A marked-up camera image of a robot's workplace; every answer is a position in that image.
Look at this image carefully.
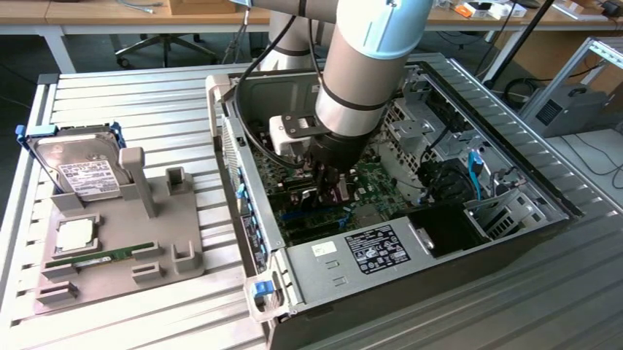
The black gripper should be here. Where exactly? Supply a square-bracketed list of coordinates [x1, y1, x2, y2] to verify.
[301, 133, 372, 198]

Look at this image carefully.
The green motherboard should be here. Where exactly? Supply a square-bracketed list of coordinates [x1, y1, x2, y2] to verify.
[250, 122, 412, 246]

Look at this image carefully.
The silver drive cage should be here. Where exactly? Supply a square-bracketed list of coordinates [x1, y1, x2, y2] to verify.
[380, 96, 490, 190]

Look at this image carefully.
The grey chipset heatsink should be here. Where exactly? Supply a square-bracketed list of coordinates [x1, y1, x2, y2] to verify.
[353, 203, 390, 224]

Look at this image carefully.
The black expansion slot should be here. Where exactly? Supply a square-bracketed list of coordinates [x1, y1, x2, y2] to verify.
[284, 220, 342, 238]

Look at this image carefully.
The grey power supply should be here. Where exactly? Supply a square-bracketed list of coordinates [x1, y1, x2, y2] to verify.
[282, 217, 432, 306]

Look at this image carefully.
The silver disk bay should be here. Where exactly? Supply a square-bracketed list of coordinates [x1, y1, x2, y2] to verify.
[461, 184, 570, 241]

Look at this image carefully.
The blue case latch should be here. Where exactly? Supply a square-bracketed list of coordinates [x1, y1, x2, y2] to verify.
[250, 279, 274, 303]

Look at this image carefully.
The open black PC case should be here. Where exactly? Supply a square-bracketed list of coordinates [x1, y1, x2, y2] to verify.
[203, 61, 585, 350]

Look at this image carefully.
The office chair base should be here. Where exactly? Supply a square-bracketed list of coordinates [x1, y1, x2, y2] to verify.
[113, 32, 219, 69]

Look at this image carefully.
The cardboard box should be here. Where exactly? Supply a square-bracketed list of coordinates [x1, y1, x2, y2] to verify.
[167, 0, 239, 16]

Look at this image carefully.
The black slanted pole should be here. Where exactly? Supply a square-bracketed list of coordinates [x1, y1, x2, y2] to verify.
[478, 0, 556, 88]

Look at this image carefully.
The grey parts rack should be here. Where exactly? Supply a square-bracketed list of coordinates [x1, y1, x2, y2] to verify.
[31, 147, 205, 316]

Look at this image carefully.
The grey equipment box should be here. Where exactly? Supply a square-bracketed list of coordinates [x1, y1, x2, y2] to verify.
[532, 84, 610, 139]

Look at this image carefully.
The white small box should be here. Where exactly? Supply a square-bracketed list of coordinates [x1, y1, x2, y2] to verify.
[485, 5, 528, 20]

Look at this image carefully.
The silver hard disk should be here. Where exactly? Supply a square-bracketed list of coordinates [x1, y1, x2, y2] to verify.
[31, 133, 123, 203]

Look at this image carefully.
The silver tool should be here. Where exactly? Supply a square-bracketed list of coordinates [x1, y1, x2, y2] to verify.
[119, 1, 165, 15]

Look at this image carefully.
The green RAM stick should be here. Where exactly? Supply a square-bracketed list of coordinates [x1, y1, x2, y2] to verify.
[45, 241, 157, 268]

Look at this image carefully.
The silver CPU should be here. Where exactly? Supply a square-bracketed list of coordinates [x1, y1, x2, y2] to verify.
[53, 219, 97, 253]

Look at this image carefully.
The wooden desk with small items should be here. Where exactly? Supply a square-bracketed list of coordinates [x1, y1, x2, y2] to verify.
[422, 0, 623, 79]

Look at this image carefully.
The blue disk caddy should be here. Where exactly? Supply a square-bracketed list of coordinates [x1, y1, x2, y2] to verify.
[13, 122, 123, 195]

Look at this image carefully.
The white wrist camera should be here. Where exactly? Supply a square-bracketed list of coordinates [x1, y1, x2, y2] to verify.
[268, 114, 318, 157]

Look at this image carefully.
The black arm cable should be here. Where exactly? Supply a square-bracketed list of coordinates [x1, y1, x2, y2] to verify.
[231, 14, 325, 169]

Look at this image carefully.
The black wire bundle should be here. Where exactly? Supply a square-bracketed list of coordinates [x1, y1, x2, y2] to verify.
[416, 160, 476, 205]

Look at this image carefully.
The blue wire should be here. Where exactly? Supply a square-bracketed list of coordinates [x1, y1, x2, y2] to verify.
[465, 148, 486, 202]

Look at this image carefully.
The wooden desk with white frame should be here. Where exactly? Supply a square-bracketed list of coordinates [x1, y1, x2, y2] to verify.
[0, 0, 269, 74]

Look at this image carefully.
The aluminium profile frame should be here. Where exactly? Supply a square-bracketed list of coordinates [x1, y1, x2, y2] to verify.
[517, 35, 623, 121]

